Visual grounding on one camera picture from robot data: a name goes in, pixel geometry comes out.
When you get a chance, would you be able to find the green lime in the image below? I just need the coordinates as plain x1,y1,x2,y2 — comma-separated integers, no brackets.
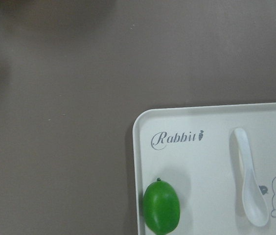
142,178,181,235

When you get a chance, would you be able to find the white ceramic soup spoon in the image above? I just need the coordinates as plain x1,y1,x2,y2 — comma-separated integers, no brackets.
234,128,269,227

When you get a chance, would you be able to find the white rabbit serving tray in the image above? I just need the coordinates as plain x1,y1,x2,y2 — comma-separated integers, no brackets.
133,103,276,235

